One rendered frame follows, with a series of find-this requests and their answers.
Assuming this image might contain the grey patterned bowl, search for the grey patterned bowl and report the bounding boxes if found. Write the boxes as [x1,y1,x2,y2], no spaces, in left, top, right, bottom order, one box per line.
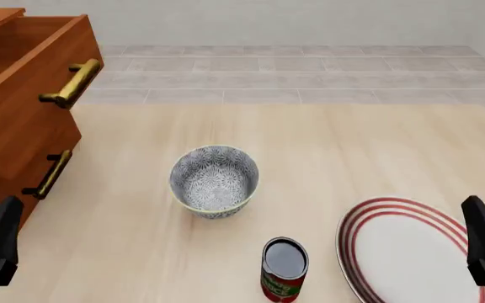
[169,144,262,221]

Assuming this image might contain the white plate with red rings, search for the white plate with red rings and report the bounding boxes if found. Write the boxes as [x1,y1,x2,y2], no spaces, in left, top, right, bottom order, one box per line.
[335,196,485,303]

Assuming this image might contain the closed wooden drawer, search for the closed wooden drawer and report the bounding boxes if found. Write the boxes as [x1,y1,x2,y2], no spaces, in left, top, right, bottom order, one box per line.
[0,108,83,235]

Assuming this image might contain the open wooden drawer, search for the open wooden drawer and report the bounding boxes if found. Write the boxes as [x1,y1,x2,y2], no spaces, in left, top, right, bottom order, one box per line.
[0,13,105,111]

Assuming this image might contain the red tomato sauce tin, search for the red tomato sauce tin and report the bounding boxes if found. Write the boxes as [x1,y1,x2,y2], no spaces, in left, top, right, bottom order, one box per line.
[260,237,311,300]

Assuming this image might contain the brass drawer handle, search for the brass drawer handle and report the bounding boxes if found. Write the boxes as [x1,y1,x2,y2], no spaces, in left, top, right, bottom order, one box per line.
[38,58,102,110]
[21,149,74,200]

